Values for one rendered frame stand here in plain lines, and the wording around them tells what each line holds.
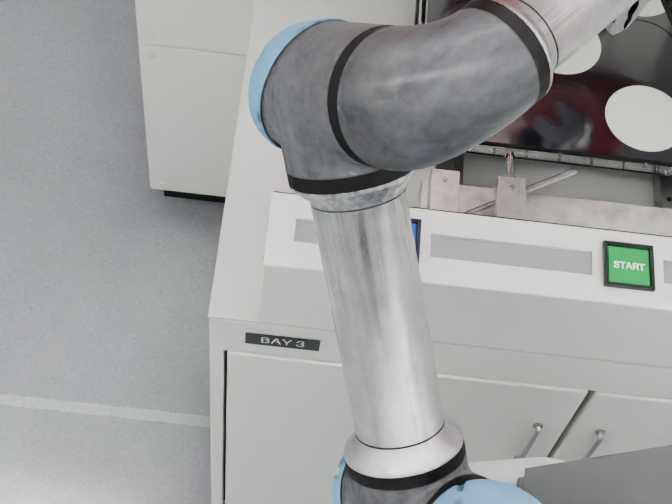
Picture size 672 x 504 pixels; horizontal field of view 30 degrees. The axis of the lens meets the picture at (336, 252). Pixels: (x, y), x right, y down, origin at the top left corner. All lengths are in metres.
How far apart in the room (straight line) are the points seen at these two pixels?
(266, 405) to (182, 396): 0.65
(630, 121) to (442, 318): 0.37
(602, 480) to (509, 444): 0.44
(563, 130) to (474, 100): 0.63
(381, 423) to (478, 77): 0.36
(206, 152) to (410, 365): 1.24
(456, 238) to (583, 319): 0.17
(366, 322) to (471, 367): 0.45
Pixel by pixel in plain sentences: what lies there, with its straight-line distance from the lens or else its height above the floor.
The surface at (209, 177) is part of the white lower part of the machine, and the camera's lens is 2.38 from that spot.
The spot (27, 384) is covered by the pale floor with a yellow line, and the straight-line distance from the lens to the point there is 2.36.
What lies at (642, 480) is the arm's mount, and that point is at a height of 0.96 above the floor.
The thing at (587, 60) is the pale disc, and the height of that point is 0.90.
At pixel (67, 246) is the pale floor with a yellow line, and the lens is 2.48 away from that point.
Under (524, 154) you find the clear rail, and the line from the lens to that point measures 1.54.
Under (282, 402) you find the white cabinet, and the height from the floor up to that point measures 0.59.
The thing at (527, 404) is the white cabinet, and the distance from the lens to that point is 1.64.
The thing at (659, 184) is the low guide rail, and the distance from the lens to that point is 1.64.
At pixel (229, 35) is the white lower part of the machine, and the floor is 0.57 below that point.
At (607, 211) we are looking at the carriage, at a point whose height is 0.88.
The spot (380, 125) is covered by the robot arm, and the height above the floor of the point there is 1.36.
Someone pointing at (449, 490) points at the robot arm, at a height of 1.08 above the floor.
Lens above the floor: 2.14
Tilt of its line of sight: 60 degrees down
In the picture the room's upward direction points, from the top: 10 degrees clockwise
